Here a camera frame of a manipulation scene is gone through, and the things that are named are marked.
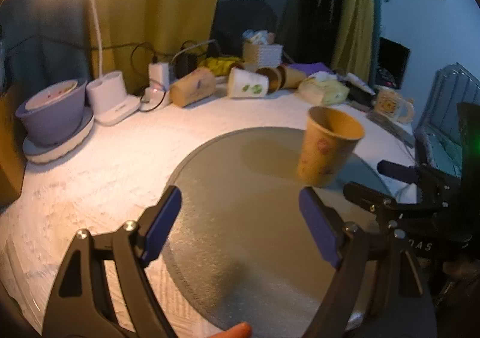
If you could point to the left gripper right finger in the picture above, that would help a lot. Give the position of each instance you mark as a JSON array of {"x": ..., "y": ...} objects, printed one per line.
[{"x": 347, "y": 248}]

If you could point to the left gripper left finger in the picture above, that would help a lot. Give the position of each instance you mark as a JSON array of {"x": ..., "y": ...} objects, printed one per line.
[{"x": 80, "y": 303}]

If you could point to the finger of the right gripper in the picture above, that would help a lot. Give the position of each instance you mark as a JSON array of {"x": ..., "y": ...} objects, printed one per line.
[
  {"x": 398, "y": 172},
  {"x": 370, "y": 200}
]

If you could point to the brown patterned paper cup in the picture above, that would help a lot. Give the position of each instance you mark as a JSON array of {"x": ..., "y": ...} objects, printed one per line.
[{"x": 330, "y": 138}]

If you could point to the brown paper cup lying right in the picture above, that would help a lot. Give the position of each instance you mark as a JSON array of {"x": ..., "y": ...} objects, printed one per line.
[{"x": 290, "y": 77}]

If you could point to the brown paper cup lying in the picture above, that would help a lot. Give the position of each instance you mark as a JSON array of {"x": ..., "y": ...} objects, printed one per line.
[
  {"x": 274, "y": 78},
  {"x": 193, "y": 87},
  {"x": 290, "y": 77}
]

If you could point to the brown paper cup lying middle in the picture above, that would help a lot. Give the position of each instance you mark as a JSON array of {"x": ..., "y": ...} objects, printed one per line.
[{"x": 274, "y": 78}]

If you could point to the white leaf paper cup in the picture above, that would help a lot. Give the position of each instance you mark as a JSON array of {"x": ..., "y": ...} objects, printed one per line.
[{"x": 246, "y": 84}]

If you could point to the brown paper cup lying left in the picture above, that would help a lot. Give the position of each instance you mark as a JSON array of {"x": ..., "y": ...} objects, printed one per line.
[{"x": 193, "y": 87}]

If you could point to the grey bed headboard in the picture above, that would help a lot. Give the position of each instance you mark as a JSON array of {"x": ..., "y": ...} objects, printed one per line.
[{"x": 438, "y": 138}]

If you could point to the white bear mug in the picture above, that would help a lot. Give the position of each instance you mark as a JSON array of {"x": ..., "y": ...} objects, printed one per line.
[{"x": 394, "y": 106}]

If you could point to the round grey heating mat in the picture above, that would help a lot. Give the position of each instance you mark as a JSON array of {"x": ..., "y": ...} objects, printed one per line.
[{"x": 240, "y": 249}]

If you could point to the black television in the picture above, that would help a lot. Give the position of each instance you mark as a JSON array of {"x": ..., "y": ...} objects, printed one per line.
[{"x": 391, "y": 64}]

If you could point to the green tissue pack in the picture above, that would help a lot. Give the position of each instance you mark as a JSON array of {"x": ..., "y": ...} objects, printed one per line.
[{"x": 323, "y": 89}]

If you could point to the yellow curtain right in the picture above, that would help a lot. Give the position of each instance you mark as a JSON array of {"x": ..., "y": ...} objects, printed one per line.
[{"x": 353, "y": 48}]

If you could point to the yellow curtain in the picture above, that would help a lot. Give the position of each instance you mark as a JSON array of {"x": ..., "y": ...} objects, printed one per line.
[
  {"x": 133, "y": 30},
  {"x": 353, "y": 48}
]

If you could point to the purple cloth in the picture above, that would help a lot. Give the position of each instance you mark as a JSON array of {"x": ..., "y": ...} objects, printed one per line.
[{"x": 311, "y": 68}]

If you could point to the white woven basket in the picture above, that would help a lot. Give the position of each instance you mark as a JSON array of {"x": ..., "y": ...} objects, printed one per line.
[{"x": 262, "y": 55}]

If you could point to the purple bowl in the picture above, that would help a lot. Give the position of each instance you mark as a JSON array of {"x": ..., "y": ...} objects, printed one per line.
[{"x": 54, "y": 113}]

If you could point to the yellow cloth item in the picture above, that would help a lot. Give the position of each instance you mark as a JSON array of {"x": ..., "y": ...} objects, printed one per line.
[{"x": 219, "y": 66}]

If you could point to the black charger block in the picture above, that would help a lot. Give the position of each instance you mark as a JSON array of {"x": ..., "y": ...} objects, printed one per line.
[{"x": 185, "y": 64}]

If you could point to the white power adapter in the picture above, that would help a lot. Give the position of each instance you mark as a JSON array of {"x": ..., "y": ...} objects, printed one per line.
[{"x": 159, "y": 76}]

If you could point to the yellow curtain left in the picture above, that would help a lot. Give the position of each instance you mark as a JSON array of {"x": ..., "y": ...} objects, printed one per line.
[{"x": 133, "y": 30}]

